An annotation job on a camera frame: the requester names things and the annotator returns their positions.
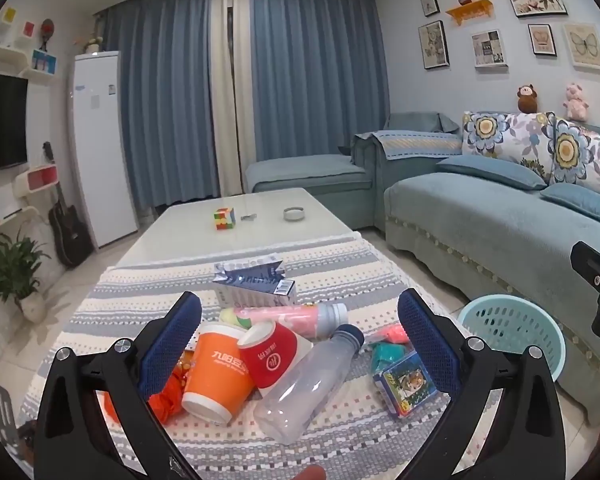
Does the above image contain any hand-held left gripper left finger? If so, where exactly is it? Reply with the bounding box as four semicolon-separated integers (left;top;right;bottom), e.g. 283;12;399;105
32;291;203;480

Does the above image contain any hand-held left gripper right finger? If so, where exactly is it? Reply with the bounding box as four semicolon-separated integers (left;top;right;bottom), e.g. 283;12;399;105
397;288;568;480

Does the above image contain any light blue plastic basket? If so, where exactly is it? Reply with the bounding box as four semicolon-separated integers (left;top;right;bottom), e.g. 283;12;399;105
456;294;567;381

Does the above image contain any pink plastic bottle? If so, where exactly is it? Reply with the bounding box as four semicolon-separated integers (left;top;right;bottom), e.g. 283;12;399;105
219;302;349;337

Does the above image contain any person's left hand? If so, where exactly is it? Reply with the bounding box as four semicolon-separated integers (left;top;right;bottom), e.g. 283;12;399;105
287;464;327;480

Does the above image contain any pink wrapper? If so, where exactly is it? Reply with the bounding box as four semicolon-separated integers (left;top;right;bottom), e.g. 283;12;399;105
367;324;411;345

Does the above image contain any teal wrapper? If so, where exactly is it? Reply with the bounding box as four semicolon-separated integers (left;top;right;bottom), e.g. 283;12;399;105
370;342;411;376

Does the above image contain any blue card box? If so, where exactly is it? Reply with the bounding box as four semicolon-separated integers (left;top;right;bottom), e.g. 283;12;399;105
372;351;453;418

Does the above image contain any orange paper cup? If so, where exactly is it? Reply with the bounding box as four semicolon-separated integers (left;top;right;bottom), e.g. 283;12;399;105
181;322;253;423

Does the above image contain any blue sofa cushion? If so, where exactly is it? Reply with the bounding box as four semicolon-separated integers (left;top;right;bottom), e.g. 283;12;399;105
540;182;600;233
436;154;548;191

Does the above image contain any orange plastic bag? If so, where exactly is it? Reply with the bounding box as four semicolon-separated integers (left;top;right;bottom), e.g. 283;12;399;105
102;355;201;423

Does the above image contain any striped woven tablecloth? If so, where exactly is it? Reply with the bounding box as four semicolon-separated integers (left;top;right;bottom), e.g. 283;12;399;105
17;237;506;480

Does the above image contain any white blue flat carton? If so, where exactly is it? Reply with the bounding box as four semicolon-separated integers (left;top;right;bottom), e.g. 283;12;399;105
211;277;296;308

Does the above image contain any red paper cup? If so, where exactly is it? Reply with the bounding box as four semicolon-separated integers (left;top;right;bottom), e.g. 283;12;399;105
237;320;313;398

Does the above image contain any blue white milk carton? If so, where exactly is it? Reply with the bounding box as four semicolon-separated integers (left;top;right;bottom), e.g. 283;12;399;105
212;255;286;286

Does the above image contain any floral pillow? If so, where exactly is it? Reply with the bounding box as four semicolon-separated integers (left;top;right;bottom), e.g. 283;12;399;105
550;117;600;191
461;111;556;173

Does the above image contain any blue sofa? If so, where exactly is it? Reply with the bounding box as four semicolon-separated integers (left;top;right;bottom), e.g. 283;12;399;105
245;112;600;426

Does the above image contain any colourful puzzle cube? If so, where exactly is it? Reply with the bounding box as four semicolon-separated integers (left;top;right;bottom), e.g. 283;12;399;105
211;207;236;231

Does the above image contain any clear plastic bottle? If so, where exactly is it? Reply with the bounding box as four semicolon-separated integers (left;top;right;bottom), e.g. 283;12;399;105
253;324;366;445

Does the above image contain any black guitar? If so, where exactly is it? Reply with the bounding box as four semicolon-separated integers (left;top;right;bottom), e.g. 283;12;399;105
42;142;93;267

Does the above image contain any pink pig plush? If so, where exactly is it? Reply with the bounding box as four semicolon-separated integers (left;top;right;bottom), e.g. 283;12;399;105
562;82;590;122

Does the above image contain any brown monkey plush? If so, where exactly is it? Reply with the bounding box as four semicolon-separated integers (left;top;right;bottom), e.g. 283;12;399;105
517;84;541;114

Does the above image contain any green potted plant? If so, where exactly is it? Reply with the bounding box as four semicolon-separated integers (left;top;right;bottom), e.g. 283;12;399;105
0;232;51;323

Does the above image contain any grey slotted spatula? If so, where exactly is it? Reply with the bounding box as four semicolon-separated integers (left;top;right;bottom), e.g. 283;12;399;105
0;382;18;456

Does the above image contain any blue armrest cover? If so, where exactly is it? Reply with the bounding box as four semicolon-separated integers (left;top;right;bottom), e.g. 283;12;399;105
370;130;463;162

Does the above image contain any white refrigerator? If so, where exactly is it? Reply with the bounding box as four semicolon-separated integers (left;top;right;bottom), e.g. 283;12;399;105
72;51;140;250

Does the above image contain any unframed collage print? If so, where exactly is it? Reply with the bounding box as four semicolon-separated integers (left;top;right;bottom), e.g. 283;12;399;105
471;30;508;67

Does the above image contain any blue curtain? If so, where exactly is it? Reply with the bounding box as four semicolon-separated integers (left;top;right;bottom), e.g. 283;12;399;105
102;0;221;211
250;0;391;196

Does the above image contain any white sheer curtain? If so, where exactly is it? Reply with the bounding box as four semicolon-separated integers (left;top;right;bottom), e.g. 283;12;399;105
210;0;253;196

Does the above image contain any black television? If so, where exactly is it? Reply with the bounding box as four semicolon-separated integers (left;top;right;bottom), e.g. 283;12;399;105
0;72;29;173

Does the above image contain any white wall shelf unit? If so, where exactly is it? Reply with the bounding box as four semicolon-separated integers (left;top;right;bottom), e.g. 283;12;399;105
0;42;61;241

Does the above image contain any butterfly picture frame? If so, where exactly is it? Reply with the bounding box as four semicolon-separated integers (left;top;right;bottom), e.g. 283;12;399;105
562;22;600;71

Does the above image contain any small dark picture frame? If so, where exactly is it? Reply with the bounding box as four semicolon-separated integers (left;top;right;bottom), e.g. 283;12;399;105
527;23;558;57

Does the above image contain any tall black picture frame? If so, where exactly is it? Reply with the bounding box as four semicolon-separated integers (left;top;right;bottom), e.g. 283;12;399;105
418;21;450;70

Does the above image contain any orange wall shelf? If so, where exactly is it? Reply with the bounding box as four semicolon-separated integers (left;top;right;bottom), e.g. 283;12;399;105
445;0;493;26

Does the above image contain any blue wall box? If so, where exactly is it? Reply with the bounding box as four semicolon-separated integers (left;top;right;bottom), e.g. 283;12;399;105
31;50;57;73

